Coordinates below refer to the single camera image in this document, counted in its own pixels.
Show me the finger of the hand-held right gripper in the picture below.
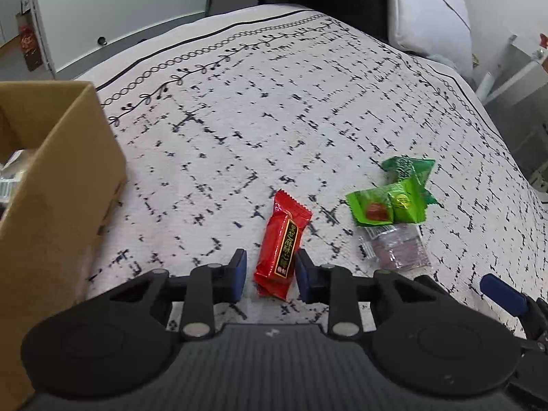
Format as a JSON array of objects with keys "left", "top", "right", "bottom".
[{"left": 479, "top": 273, "right": 548, "bottom": 344}]

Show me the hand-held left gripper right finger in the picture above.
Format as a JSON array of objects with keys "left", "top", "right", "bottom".
[{"left": 295, "top": 248, "right": 447, "bottom": 339}]

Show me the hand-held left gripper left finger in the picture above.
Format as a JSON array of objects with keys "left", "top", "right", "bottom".
[{"left": 107, "top": 248, "right": 248, "bottom": 341}]

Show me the red snack packet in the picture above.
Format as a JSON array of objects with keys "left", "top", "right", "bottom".
[{"left": 252, "top": 189, "right": 313, "bottom": 301}]

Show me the brown cardboard box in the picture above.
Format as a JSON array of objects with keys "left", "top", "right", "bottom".
[{"left": 0, "top": 80, "right": 128, "bottom": 411}]

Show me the clear purple snack packet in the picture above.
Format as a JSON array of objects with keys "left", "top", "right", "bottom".
[{"left": 359, "top": 223, "right": 429, "bottom": 271}]

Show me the light green snack packet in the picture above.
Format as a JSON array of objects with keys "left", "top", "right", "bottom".
[{"left": 345, "top": 175, "right": 429, "bottom": 227}]

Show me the dark green snack packet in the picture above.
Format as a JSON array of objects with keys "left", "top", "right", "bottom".
[{"left": 382, "top": 155, "right": 437, "bottom": 205}]

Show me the white black patterned blanket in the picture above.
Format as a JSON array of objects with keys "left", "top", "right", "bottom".
[{"left": 75, "top": 3, "right": 548, "bottom": 339}]

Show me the white side table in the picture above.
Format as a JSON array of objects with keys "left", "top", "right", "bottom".
[{"left": 475, "top": 33, "right": 548, "bottom": 108}]

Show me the white pillow with dark line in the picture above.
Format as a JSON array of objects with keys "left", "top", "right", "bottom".
[{"left": 383, "top": 0, "right": 474, "bottom": 78}]

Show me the grey cabinet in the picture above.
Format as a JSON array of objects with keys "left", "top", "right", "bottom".
[{"left": 32, "top": 0, "right": 212, "bottom": 81}]

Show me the red brown carton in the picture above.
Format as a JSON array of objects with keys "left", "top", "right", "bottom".
[{"left": 16, "top": 9, "right": 44, "bottom": 72}]

